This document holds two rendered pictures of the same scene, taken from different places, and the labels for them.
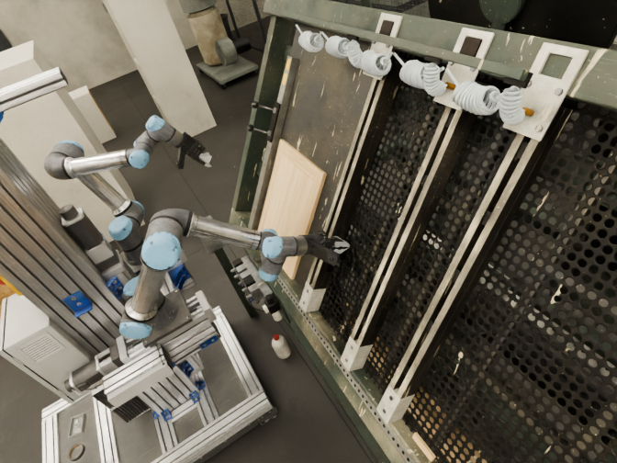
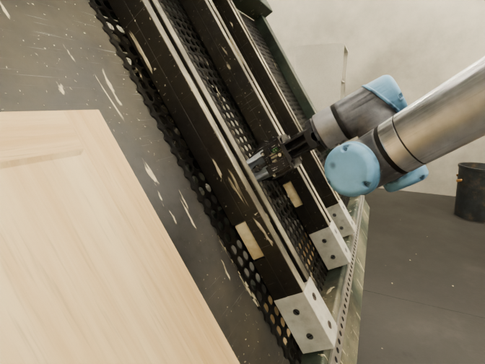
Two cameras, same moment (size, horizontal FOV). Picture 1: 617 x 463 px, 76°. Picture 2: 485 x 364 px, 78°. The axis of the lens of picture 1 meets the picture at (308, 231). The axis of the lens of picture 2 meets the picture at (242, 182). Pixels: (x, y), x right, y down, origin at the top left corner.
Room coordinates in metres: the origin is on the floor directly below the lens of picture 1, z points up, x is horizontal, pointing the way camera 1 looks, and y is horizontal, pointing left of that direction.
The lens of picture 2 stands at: (1.63, 0.32, 1.38)
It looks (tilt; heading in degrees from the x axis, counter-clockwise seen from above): 15 degrees down; 221
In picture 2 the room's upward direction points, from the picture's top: 1 degrees clockwise
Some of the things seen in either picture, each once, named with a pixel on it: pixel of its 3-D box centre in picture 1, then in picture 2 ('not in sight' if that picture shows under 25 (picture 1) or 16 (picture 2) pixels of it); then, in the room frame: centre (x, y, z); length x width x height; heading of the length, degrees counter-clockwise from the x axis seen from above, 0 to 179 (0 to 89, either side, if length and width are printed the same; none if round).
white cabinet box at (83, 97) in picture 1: (83, 119); not in sight; (6.25, 2.75, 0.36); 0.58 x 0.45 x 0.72; 109
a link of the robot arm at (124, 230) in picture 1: (124, 231); not in sight; (1.71, 0.89, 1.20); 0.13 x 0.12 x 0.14; 173
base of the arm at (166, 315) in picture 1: (156, 309); not in sight; (1.23, 0.74, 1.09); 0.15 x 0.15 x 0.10
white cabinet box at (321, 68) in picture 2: not in sight; (317, 128); (-2.17, -1.68, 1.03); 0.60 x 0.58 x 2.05; 19
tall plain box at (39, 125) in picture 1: (62, 151); not in sight; (3.90, 2.06, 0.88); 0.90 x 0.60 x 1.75; 19
